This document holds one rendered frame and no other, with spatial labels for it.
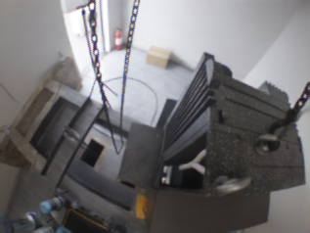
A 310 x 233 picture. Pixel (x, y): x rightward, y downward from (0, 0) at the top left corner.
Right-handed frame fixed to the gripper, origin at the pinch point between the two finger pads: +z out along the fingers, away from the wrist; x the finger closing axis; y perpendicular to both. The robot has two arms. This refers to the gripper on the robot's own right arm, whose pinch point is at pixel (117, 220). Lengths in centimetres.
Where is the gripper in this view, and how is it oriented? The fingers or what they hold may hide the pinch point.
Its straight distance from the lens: 116.0
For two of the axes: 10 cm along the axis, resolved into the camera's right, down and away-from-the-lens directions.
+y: -3.2, 9.4, -0.9
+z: -1.6, 0.4, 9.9
